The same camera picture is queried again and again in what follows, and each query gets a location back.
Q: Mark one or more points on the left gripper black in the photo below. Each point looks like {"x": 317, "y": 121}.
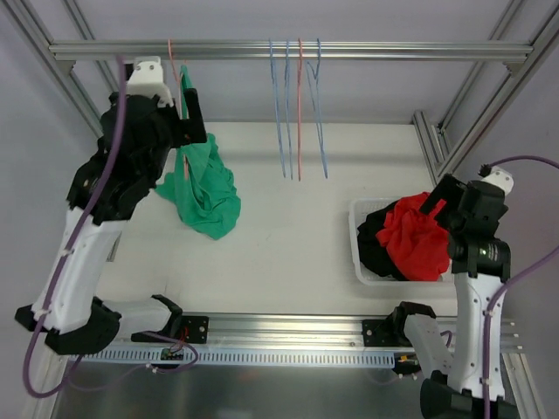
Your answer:
{"x": 189, "y": 127}

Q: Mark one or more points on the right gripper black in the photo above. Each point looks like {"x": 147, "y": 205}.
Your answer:
{"x": 448, "y": 197}

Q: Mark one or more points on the pink hanger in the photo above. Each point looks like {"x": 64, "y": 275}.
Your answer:
{"x": 299, "y": 110}
{"x": 179, "y": 76}

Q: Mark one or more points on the green tank top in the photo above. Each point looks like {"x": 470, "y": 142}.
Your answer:
{"x": 202, "y": 189}

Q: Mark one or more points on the red tank top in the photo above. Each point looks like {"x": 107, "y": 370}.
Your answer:
{"x": 415, "y": 243}

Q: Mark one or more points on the blue hanger with red top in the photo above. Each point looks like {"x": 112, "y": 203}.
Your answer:
{"x": 276, "y": 104}

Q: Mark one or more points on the blue hanger with black top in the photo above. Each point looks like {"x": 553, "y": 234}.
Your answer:
{"x": 287, "y": 108}

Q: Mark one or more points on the black tank top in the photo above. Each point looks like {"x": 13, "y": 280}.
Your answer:
{"x": 371, "y": 254}

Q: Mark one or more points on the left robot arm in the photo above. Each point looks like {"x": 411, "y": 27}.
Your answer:
{"x": 137, "y": 135}

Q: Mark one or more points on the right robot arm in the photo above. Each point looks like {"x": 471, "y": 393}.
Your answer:
{"x": 465, "y": 382}

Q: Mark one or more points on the white plastic basket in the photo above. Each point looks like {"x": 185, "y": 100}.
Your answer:
{"x": 398, "y": 241}

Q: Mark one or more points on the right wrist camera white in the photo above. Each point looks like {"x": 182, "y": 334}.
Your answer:
{"x": 497, "y": 177}

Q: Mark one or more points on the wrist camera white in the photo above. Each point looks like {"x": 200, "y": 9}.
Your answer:
{"x": 497, "y": 177}
{"x": 147, "y": 79}

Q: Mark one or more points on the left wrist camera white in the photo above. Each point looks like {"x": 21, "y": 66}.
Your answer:
{"x": 147, "y": 79}

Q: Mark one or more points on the aluminium hanging rail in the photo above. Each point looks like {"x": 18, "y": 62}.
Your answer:
{"x": 484, "y": 51}

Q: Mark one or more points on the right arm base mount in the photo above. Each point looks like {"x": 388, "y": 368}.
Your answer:
{"x": 389, "y": 332}

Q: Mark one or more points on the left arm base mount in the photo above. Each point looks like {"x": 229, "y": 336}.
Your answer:
{"x": 192, "y": 329}

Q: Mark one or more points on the aluminium front rail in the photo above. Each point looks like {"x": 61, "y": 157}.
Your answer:
{"x": 285, "y": 331}

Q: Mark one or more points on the white slotted cable duct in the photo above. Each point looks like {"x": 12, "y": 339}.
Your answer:
{"x": 229, "y": 356}

